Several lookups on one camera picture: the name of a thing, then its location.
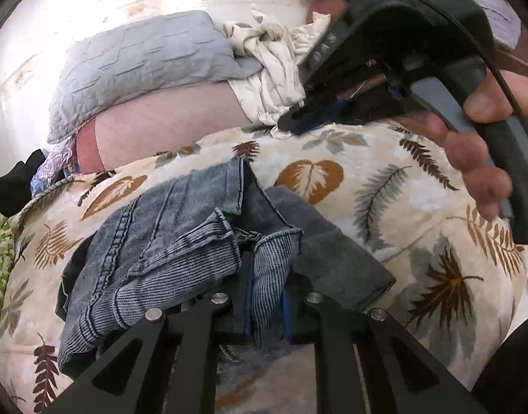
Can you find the white patterned cloth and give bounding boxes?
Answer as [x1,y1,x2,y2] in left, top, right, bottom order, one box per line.
[221,3,333,126]

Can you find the dark cloth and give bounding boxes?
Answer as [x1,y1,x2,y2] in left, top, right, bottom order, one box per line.
[471,319,528,414]

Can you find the black cable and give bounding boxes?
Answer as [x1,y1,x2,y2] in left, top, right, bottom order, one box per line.
[393,0,527,117]

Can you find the clear plastic bag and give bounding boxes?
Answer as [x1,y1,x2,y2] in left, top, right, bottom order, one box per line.
[31,144,86,193]

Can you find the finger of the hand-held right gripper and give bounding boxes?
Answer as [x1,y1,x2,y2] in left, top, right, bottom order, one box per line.
[277,88,391,139]

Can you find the person's right hand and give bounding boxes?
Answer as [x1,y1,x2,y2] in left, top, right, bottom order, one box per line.
[389,69,528,220]

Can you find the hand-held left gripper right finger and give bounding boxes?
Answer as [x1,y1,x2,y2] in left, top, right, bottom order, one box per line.
[283,272,489,414]

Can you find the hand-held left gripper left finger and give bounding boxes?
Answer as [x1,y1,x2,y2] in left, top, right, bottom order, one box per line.
[40,252,256,414]

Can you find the grey quilted pillow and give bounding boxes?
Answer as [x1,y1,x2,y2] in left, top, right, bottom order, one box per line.
[47,10,265,145]

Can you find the leaf print blanket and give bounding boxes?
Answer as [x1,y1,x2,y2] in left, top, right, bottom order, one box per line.
[0,121,528,414]

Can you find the blue denim pants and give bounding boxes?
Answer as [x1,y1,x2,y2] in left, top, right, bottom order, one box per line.
[54,157,396,378]

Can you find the black cloth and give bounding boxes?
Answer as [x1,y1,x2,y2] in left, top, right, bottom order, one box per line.
[0,149,47,205]

